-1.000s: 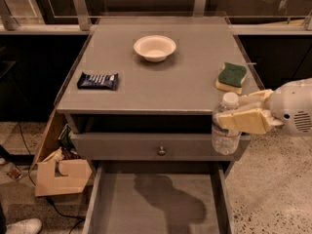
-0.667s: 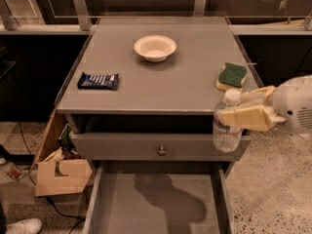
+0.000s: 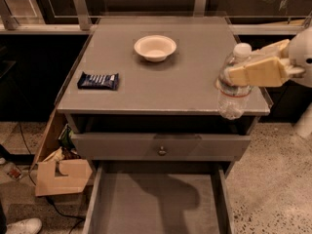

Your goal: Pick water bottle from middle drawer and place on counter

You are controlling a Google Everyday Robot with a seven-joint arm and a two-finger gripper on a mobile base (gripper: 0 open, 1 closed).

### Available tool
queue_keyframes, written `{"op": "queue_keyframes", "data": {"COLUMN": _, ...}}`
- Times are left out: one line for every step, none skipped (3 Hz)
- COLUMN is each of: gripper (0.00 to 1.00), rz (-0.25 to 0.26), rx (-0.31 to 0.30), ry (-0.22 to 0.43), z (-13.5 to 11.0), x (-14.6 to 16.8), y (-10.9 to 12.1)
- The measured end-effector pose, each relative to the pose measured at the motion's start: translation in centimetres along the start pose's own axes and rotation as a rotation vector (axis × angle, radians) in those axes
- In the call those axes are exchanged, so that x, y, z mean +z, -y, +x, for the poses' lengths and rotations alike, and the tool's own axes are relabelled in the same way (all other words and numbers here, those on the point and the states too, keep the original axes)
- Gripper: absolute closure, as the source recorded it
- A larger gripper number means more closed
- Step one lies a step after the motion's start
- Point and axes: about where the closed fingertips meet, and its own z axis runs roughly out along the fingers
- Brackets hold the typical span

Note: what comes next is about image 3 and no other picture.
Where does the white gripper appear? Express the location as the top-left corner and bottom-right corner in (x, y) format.
(225, 27), (312, 87)

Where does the clear plastic water bottle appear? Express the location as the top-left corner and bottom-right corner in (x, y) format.
(215, 43), (252, 120)

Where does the grey cabinet with counter top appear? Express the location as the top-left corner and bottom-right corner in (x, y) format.
(58, 17), (269, 172)

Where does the round metal drawer knob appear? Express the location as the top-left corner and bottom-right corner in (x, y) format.
(158, 146), (167, 156)

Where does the grey top drawer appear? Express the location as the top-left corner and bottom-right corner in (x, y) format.
(71, 133), (251, 161)

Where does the grey open middle drawer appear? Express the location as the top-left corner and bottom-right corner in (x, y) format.
(82, 162), (235, 234)

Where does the small bottle on floor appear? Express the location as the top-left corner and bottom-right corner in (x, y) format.
(3, 162), (22, 180)

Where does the white paper bowl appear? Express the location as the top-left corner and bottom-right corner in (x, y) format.
(134, 35), (176, 62)

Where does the blue snack bar wrapper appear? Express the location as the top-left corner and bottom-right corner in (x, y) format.
(77, 72), (119, 91)

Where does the green snack bag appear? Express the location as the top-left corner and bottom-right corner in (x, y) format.
(58, 124), (74, 149)

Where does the brown cardboard box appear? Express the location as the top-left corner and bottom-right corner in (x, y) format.
(30, 109), (94, 197)

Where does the white shoe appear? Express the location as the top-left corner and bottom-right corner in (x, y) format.
(5, 218), (42, 234)

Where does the right metal railing post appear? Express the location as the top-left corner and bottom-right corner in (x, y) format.
(193, 0), (207, 17)

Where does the metal railing post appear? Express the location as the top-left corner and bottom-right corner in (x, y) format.
(73, 0), (92, 31)
(193, 0), (207, 17)

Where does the left metal railing post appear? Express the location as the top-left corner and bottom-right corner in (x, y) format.
(73, 0), (92, 31)

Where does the black floor cable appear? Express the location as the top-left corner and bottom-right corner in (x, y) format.
(18, 121), (86, 234)

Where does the far left railing post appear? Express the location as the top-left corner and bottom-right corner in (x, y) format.
(0, 0), (20, 30)

